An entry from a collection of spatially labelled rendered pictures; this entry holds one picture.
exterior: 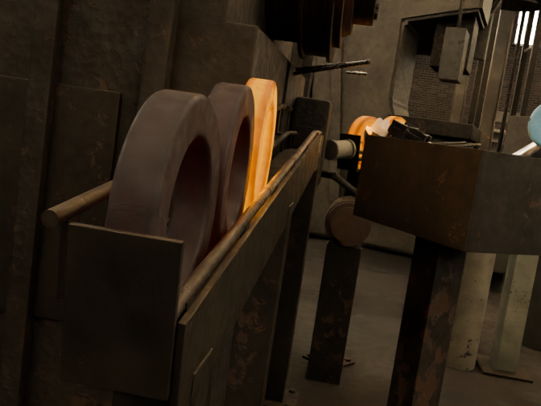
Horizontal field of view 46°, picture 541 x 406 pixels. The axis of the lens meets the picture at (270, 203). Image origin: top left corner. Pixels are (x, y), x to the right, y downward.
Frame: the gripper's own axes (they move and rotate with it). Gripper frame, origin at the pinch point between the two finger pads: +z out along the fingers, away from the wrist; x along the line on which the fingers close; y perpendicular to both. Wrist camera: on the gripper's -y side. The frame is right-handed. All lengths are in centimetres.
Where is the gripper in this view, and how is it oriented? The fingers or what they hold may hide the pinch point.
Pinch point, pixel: (368, 130)
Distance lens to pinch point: 200.3
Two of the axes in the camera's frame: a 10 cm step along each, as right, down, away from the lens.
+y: 3.6, -8.8, -3.2
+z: -6.4, -4.8, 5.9
